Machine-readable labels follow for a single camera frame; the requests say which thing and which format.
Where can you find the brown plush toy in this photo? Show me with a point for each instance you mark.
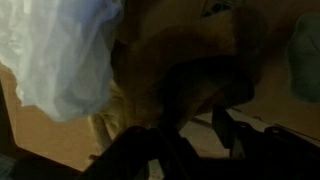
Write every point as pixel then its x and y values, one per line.
pixel 186 40

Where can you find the red plush rose green leaves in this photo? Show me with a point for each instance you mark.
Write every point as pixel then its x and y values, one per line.
pixel 305 56

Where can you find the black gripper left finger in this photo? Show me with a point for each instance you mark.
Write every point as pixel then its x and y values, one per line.
pixel 136 156

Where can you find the white pink plush toy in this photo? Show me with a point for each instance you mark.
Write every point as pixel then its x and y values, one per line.
pixel 60 60

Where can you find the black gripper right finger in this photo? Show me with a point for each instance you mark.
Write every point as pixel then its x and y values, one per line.
pixel 266 153

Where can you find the large cardboard box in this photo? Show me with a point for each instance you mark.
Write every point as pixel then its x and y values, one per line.
pixel 43 140

